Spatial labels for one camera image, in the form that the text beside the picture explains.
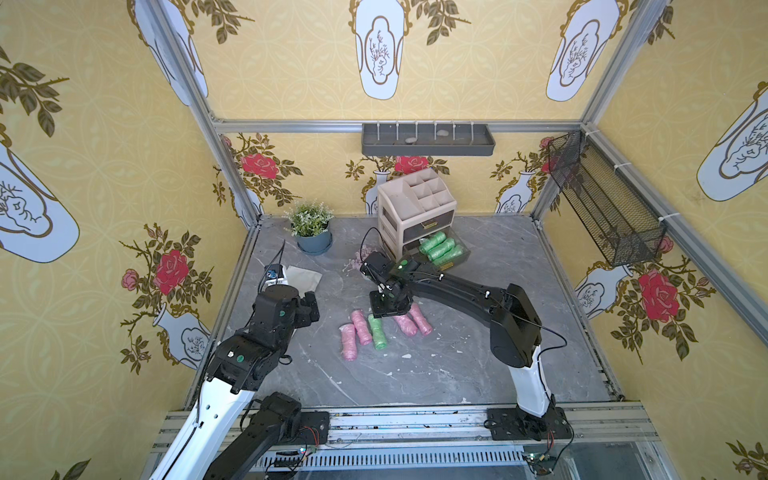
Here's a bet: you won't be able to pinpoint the pink trash bag roll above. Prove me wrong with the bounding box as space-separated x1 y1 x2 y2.
339 323 358 361
350 310 373 345
393 315 419 337
409 302 433 336

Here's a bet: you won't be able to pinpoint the green trash bag roll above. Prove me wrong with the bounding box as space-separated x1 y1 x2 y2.
432 244 465 266
419 231 446 254
427 237 456 261
367 314 388 350

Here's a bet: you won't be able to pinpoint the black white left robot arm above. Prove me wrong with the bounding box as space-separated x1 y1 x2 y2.
150 284 320 479

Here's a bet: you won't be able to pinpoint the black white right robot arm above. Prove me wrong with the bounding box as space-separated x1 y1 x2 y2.
361 252 555 419

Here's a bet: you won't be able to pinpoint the beige three-drawer organizer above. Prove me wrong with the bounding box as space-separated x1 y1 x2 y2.
377 168 457 259

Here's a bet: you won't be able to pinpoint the white green work glove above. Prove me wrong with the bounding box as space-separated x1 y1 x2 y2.
284 266 322 296

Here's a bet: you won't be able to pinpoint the purple flowers in white pot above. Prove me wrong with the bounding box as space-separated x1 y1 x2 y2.
343 247 370 273

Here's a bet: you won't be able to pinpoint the green plant in blue pot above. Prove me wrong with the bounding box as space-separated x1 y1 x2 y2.
286 202 334 256

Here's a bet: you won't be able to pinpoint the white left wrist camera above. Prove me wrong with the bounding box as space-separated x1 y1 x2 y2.
262 263 288 288

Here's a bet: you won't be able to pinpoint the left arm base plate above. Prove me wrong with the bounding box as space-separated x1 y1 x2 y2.
277 411 330 446

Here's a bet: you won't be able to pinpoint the gray wall shelf tray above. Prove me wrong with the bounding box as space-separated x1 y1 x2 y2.
361 121 496 157

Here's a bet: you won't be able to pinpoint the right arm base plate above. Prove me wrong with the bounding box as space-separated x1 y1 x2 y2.
483 406 573 441

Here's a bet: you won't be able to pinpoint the black wire mesh basket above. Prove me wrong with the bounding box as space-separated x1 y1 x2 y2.
546 132 667 266

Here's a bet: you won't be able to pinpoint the aluminum front rail frame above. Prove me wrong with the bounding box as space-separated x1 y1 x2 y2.
149 401 679 480

